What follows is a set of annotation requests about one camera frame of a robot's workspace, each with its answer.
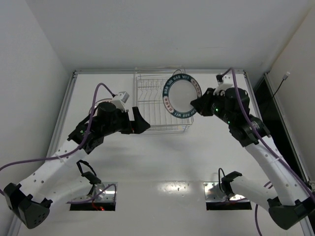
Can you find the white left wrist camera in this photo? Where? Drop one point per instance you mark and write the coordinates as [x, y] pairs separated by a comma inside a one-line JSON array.
[[120, 99]]

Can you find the black cable white plug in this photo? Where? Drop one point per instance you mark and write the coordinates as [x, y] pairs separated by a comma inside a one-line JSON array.
[[284, 78]]

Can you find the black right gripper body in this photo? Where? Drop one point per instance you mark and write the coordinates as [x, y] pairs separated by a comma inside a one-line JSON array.
[[206, 103]]

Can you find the white plate orange sunburst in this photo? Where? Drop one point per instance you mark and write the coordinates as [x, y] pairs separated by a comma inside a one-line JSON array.
[[101, 101]]

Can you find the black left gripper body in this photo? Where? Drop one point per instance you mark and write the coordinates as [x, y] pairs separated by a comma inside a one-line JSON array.
[[129, 120]]

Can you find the metal base plate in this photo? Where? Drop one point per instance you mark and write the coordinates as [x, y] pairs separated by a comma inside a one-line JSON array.
[[104, 192], [214, 195]]

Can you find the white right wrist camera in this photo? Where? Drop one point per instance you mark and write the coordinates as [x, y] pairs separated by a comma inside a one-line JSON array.
[[224, 82]]

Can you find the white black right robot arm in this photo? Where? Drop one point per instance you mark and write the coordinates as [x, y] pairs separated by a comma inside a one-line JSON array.
[[290, 200]]

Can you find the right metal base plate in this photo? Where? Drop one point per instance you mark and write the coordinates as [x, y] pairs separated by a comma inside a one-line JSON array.
[[214, 195]]

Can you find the white plate thin green rim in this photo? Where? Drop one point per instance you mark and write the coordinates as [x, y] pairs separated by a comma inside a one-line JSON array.
[[178, 71]]

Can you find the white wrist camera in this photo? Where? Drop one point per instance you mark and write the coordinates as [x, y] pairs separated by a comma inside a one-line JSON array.
[[224, 82], [120, 99]]

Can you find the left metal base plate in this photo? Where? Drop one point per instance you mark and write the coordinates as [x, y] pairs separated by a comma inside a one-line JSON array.
[[104, 192]]

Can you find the white plate wide green band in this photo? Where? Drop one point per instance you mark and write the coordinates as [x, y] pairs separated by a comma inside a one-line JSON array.
[[177, 94]]

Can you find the metal wire dish rack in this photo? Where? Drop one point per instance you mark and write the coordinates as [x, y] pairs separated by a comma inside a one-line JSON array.
[[148, 83]]

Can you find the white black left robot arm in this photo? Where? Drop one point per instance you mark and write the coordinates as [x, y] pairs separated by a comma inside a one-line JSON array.
[[30, 200]]

